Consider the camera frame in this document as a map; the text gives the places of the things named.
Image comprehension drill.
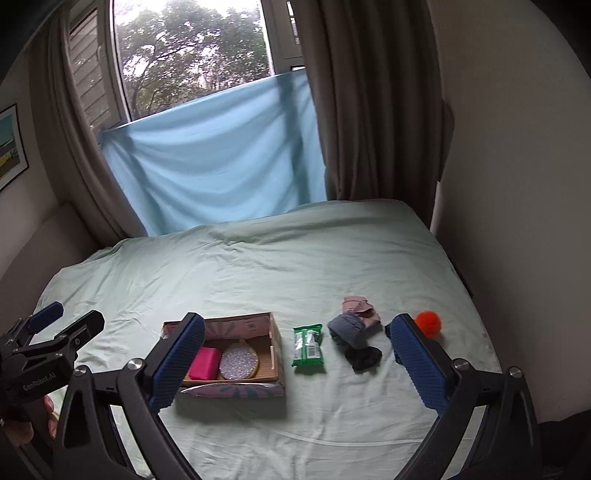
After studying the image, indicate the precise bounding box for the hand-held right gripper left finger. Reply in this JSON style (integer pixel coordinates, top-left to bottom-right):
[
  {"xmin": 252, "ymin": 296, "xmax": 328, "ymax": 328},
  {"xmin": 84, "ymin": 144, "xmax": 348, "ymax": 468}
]
[{"xmin": 54, "ymin": 312, "xmax": 206, "ymax": 480}]

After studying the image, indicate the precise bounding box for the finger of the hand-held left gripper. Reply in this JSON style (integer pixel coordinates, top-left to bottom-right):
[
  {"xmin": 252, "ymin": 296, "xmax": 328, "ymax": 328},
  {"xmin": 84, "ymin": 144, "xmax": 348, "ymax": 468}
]
[
  {"xmin": 24, "ymin": 302, "xmax": 65, "ymax": 334},
  {"xmin": 44, "ymin": 309, "xmax": 106, "ymax": 366}
]

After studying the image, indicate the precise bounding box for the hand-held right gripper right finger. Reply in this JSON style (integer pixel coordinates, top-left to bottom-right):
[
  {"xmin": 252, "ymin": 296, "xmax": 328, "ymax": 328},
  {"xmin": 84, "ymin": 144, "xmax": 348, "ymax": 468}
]
[{"xmin": 389, "ymin": 313, "xmax": 542, "ymax": 480}]

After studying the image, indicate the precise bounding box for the orange pompom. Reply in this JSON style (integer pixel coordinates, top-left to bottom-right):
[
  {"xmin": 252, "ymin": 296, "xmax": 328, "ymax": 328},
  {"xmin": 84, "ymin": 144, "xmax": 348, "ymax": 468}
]
[{"xmin": 413, "ymin": 311, "xmax": 443, "ymax": 340}]

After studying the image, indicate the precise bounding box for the black sock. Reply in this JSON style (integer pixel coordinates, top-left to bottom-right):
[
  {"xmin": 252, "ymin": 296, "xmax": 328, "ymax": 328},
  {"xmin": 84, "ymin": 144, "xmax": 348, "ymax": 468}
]
[{"xmin": 344, "ymin": 346, "xmax": 383, "ymax": 374}]

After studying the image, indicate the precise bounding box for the floral cardboard box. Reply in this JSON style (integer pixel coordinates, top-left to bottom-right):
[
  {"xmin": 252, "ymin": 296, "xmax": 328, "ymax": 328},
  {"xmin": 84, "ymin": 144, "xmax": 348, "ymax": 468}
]
[{"xmin": 160, "ymin": 311, "xmax": 287, "ymax": 398}]

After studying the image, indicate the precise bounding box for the grey sock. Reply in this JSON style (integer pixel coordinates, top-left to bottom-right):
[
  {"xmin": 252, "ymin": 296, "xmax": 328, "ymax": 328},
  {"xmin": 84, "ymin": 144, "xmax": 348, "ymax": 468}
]
[{"xmin": 327, "ymin": 313, "xmax": 370, "ymax": 350}]

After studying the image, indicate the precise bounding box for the pink cloth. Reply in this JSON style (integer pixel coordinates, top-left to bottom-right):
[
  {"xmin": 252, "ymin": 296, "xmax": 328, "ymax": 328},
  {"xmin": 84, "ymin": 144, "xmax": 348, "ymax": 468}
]
[{"xmin": 341, "ymin": 296, "xmax": 380, "ymax": 330}]

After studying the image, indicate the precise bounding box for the green wipes packet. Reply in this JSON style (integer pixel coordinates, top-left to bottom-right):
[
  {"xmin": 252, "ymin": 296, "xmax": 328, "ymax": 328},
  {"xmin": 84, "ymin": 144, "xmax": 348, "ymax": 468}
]
[{"xmin": 291, "ymin": 323, "xmax": 327, "ymax": 369}]

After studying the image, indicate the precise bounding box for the person's left hand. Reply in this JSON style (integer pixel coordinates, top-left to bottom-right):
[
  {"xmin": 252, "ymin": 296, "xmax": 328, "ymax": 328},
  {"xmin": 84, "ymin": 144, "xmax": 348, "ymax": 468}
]
[{"xmin": 0, "ymin": 394, "xmax": 60, "ymax": 448}]

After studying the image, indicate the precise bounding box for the pink sponge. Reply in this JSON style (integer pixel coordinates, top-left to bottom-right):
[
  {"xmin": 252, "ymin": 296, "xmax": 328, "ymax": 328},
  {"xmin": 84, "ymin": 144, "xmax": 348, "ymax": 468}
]
[{"xmin": 188, "ymin": 347, "xmax": 222, "ymax": 382}]

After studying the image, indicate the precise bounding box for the beige headboard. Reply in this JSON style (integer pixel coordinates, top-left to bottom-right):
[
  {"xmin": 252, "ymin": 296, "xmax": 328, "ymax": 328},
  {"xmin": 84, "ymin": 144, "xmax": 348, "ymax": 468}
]
[{"xmin": 0, "ymin": 202, "xmax": 99, "ymax": 320}]

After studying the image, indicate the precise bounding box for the bed with pale green sheet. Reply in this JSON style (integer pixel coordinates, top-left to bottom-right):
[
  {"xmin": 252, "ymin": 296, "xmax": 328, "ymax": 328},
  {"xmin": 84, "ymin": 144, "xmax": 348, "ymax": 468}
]
[{"xmin": 28, "ymin": 198, "xmax": 505, "ymax": 480}]

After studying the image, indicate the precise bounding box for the brown curtain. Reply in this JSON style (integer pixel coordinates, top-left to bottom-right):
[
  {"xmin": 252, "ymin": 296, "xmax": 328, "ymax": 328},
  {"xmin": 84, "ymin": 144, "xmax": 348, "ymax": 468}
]
[
  {"xmin": 290, "ymin": 0, "xmax": 456, "ymax": 232},
  {"xmin": 27, "ymin": 11, "xmax": 149, "ymax": 251}
]

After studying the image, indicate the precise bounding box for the light blue hanging cloth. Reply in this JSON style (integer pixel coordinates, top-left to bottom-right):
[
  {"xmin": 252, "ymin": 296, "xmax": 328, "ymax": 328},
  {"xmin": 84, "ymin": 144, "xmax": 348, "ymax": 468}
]
[{"xmin": 100, "ymin": 71, "xmax": 328, "ymax": 237}]

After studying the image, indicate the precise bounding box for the window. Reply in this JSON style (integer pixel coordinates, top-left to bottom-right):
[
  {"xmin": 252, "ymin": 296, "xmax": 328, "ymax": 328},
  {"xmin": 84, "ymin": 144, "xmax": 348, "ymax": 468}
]
[{"xmin": 66, "ymin": 0, "xmax": 306, "ymax": 136}]

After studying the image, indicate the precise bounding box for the framed wall picture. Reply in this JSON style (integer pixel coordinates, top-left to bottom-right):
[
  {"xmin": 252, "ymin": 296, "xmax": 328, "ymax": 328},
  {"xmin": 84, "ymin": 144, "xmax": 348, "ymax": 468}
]
[{"xmin": 0, "ymin": 103, "xmax": 30, "ymax": 191}]

